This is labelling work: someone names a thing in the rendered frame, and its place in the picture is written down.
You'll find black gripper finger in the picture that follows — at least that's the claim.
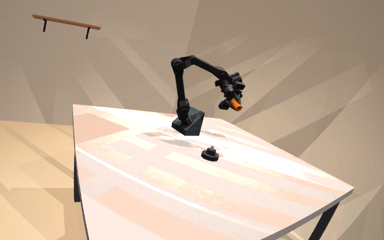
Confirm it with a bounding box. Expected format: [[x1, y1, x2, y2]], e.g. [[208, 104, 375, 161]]
[[232, 90, 241, 105], [223, 101, 235, 110]]

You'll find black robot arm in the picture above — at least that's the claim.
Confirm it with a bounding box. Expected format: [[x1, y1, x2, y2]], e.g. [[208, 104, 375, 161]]
[[171, 55, 242, 127]]

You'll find orange knob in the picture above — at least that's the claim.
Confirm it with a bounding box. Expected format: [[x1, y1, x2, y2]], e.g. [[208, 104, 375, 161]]
[[231, 98, 242, 111]]

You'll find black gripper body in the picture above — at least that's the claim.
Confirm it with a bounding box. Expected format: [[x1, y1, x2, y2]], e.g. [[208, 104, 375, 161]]
[[219, 81, 245, 110]]

